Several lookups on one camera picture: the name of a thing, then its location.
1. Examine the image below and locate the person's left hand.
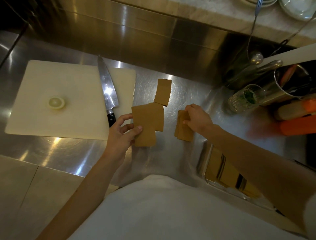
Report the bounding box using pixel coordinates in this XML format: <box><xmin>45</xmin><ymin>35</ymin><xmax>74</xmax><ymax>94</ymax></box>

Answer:
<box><xmin>105</xmin><ymin>114</ymin><xmax>143</xmax><ymax>164</ymax></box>

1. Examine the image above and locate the person's right hand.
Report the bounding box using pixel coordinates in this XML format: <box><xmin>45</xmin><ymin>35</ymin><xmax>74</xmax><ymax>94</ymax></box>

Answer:
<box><xmin>183</xmin><ymin>104</ymin><xmax>215</xmax><ymax>134</ymax></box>

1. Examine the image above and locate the stack of brown cards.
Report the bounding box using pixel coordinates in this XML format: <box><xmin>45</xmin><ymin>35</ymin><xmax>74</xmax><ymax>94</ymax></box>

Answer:
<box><xmin>174</xmin><ymin>110</ymin><xmax>195</xmax><ymax>143</ymax></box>

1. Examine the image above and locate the large brown card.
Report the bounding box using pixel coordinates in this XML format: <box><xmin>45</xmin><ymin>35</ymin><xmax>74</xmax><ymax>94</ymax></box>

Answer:
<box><xmin>131</xmin><ymin>102</ymin><xmax>165</xmax><ymax>148</ymax></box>

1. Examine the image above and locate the person's left forearm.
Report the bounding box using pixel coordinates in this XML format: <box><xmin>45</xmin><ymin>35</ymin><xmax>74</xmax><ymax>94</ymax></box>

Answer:
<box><xmin>36</xmin><ymin>153</ymin><xmax>125</xmax><ymax>240</ymax></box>

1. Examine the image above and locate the person's right forearm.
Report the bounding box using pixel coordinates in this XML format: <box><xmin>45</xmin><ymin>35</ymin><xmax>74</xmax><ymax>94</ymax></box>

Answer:
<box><xmin>204</xmin><ymin>124</ymin><xmax>316</xmax><ymax>231</ymax></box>

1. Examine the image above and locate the metal tray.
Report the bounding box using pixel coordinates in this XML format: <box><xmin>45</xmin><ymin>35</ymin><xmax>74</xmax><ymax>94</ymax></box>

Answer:
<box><xmin>196</xmin><ymin>140</ymin><xmax>284</xmax><ymax>212</ymax></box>

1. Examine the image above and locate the pile of brown cards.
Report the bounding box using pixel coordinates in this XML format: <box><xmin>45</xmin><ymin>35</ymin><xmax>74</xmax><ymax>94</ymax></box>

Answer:
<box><xmin>205</xmin><ymin>147</ymin><xmax>262</xmax><ymax>199</ymax></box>

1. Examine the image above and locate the ribbed glass with green herbs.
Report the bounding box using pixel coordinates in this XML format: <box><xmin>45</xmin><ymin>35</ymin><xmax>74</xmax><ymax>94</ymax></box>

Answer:
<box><xmin>227</xmin><ymin>84</ymin><xmax>266</xmax><ymax>114</ymax></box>

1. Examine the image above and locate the lemon half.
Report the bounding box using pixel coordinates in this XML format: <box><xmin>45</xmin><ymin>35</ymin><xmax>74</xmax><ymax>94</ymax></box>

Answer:
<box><xmin>48</xmin><ymin>96</ymin><xmax>66</xmax><ymax>110</ymax></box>

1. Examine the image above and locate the white cutting board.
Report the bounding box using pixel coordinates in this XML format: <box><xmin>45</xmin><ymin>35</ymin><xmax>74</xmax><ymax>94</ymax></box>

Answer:
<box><xmin>5</xmin><ymin>60</ymin><xmax>137</xmax><ymax>141</ymax></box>

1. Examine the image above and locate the white apron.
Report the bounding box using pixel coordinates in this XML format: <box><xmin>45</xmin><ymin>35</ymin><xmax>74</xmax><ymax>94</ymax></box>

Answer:
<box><xmin>66</xmin><ymin>174</ymin><xmax>308</xmax><ymax>240</ymax></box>

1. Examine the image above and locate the metal ladle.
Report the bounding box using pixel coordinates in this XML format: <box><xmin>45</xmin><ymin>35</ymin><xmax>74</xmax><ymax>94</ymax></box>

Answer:
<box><xmin>247</xmin><ymin>0</ymin><xmax>265</xmax><ymax>66</ymax></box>

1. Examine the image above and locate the metal utensil container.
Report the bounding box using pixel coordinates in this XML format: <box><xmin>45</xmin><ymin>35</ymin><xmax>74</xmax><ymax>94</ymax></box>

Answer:
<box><xmin>260</xmin><ymin>64</ymin><xmax>313</xmax><ymax>107</ymax></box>

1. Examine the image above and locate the orange spatula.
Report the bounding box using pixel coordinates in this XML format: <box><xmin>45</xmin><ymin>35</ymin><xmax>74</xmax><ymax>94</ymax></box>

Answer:
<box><xmin>281</xmin><ymin>64</ymin><xmax>298</xmax><ymax>85</ymax></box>

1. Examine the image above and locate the white flat spatula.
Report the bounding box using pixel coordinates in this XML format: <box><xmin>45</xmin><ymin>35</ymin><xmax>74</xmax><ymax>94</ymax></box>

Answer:
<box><xmin>261</xmin><ymin>42</ymin><xmax>316</xmax><ymax>69</ymax></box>

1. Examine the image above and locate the white bowl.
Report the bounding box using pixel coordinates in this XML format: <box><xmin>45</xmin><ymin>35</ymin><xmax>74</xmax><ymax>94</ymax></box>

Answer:
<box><xmin>278</xmin><ymin>0</ymin><xmax>316</xmax><ymax>21</ymax></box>

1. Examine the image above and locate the black-handled chef's knife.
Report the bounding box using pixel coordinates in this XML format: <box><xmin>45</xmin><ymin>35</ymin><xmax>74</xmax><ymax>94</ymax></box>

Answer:
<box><xmin>97</xmin><ymin>55</ymin><xmax>120</xmax><ymax>128</ymax></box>

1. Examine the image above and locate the wooden utensil handle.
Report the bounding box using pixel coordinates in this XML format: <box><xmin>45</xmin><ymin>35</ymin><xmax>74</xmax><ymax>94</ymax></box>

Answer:
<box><xmin>274</xmin><ymin>98</ymin><xmax>316</xmax><ymax>121</ymax></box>

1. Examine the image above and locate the orange utensil handle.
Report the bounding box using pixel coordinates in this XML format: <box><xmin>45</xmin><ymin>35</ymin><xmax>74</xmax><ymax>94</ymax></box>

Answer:
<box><xmin>280</xmin><ymin>114</ymin><xmax>316</xmax><ymax>136</ymax></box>

